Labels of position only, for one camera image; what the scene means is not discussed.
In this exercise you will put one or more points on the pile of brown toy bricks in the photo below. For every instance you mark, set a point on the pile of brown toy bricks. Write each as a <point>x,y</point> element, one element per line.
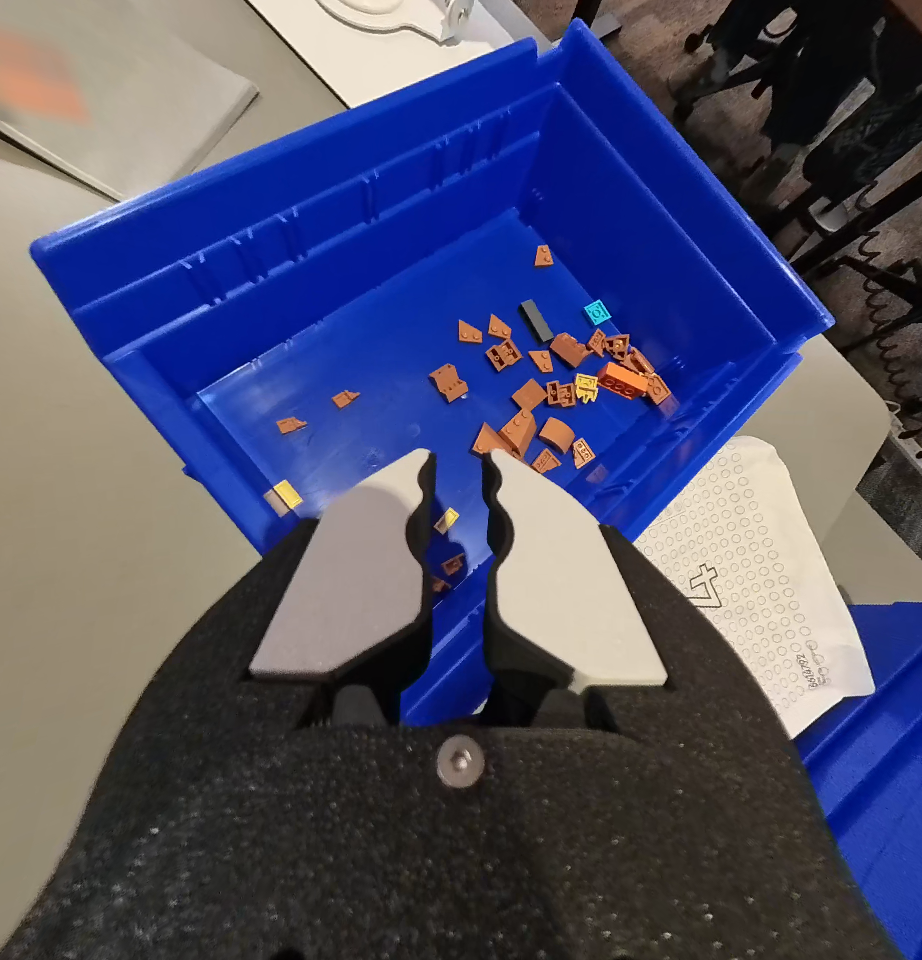
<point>528,394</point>

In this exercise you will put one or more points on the yellow toy tile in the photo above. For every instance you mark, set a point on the yellow toy tile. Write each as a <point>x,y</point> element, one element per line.
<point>447,520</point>
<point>287,493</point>

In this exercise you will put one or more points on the yellow toy bracket brick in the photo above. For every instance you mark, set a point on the yellow toy bracket brick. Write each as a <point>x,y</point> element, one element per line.
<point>587,386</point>

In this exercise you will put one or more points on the blue plastic bin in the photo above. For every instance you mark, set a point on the blue plastic bin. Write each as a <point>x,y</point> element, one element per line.
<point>895,750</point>
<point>356,225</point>

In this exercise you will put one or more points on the white plastic fixture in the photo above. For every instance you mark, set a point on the white plastic fixture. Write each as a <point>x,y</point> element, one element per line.
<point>371,15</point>

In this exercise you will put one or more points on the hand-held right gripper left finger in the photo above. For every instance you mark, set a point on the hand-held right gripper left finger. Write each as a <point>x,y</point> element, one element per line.
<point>341,585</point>

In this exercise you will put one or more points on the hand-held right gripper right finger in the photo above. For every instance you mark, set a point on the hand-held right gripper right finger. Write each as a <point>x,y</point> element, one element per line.
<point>573,600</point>

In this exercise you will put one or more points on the dark grey toy plate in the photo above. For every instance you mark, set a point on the dark grey toy plate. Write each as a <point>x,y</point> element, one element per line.
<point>536,319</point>

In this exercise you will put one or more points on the orange toy brick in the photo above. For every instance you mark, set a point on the orange toy brick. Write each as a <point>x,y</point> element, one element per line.
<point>622,381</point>

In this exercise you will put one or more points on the teal toy tile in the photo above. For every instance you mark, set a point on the teal toy tile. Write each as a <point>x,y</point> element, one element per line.
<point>596,310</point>

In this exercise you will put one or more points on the black office chair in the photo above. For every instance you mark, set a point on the black office chair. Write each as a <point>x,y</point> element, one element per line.
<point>828,75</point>

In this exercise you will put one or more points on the white rounded board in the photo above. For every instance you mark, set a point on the white rounded board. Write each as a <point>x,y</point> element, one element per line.
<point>401,67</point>

